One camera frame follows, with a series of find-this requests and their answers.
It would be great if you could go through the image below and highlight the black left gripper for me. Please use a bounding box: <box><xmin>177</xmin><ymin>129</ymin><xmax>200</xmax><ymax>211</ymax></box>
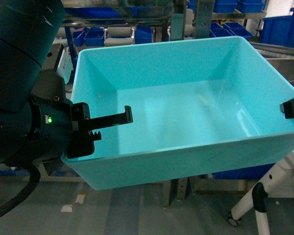
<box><xmin>26</xmin><ymin>96</ymin><xmax>133</xmax><ymax>161</ymax></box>

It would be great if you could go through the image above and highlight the white table leg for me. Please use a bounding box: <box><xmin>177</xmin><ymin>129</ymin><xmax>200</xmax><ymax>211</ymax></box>
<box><xmin>227</xmin><ymin>158</ymin><xmax>294</xmax><ymax>235</ymax></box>

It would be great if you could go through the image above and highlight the teal plastic bin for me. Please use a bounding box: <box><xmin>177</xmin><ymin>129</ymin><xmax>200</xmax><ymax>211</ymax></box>
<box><xmin>61</xmin><ymin>36</ymin><xmax>294</xmax><ymax>190</ymax></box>

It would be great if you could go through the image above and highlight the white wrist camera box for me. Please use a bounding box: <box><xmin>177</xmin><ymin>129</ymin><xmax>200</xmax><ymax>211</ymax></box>
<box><xmin>54</xmin><ymin>45</ymin><xmax>73</xmax><ymax>84</ymax></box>

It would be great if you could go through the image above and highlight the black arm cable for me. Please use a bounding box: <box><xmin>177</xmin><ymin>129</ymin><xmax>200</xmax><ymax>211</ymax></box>
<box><xmin>0</xmin><ymin>163</ymin><xmax>41</xmax><ymax>222</ymax></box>

